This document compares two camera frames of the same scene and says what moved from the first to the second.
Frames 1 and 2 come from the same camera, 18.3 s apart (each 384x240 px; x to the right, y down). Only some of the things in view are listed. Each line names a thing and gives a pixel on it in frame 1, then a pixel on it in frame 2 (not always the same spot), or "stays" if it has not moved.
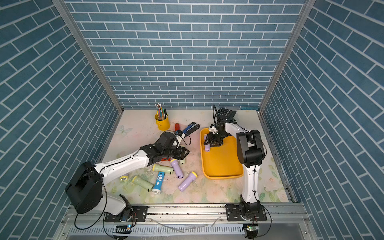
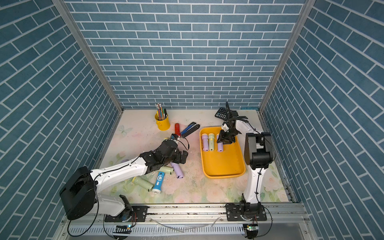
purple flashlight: x=190 y=179 -> x=220 y=146
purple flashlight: x=176 y=166 stays
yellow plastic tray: x=222 y=161 stays
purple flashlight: x=207 y=147 stays
